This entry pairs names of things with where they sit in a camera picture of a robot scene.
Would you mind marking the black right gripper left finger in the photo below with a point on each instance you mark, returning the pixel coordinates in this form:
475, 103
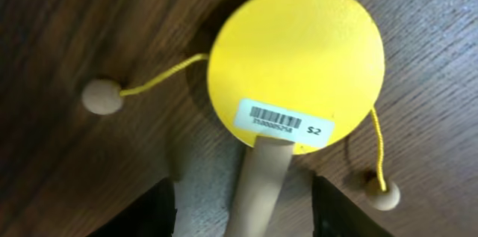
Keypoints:
153, 214

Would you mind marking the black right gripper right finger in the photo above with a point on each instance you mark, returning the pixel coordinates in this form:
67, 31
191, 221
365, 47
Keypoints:
335, 215

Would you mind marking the yellow wooden rattle drum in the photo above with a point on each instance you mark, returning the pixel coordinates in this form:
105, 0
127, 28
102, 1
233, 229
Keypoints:
286, 78

